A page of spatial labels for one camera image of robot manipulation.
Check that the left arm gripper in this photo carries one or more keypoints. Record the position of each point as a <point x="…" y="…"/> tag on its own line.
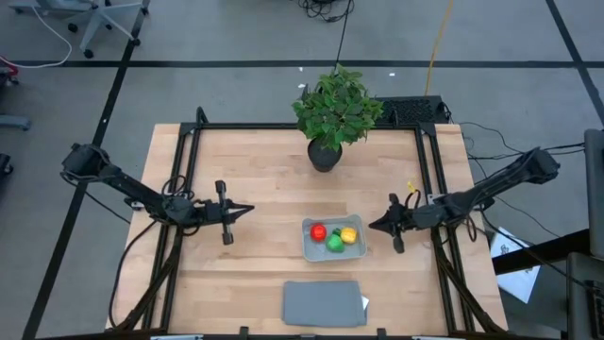
<point x="212" y="212"/>

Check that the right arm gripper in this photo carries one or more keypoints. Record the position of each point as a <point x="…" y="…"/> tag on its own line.
<point x="417" y="217"/>

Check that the yellow toy produce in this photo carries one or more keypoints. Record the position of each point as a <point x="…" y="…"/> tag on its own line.
<point x="348" y="235"/>

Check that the green toy produce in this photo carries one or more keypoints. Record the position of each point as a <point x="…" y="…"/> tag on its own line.
<point x="334" y="243"/>

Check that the red toy produce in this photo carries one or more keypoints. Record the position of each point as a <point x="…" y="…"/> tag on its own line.
<point x="318" y="232"/>

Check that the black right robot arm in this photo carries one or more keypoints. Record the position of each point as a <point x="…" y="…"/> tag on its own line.
<point x="495" y="184"/>

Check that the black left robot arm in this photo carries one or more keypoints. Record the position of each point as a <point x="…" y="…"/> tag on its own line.
<point x="132" y="189"/>

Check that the yellow tag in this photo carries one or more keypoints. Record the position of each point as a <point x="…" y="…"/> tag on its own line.
<point x="412" y="187"/>

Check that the white plastic storage bin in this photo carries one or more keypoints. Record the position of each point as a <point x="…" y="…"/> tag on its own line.
<point x="313" y="252"/>

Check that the white paper tag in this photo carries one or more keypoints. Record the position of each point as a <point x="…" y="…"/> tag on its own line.
<point x="364" y="302"/>

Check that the grey folded cloth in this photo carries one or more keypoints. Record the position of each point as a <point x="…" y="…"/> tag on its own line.
<point x="323" y="304"/>

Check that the black table clamp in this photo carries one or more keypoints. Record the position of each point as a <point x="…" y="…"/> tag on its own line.
<point x="243" y="333"/>
<point x="380" y="334"/>

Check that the black perforated computer case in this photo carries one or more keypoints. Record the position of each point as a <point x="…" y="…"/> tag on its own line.
<point x="413" y="111"/>

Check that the green potted plant black pot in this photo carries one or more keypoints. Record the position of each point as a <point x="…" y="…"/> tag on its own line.
<point x="337" y="111"/>

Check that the white printed papers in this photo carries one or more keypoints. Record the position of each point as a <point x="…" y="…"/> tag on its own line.
<point x="519" y="283"/>

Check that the grey office chair base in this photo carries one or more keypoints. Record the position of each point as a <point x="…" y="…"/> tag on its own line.
<point x="96" y="19"/>

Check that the black aluminium table frame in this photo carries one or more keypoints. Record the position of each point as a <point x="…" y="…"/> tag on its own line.
<point x="236" y="126"/>

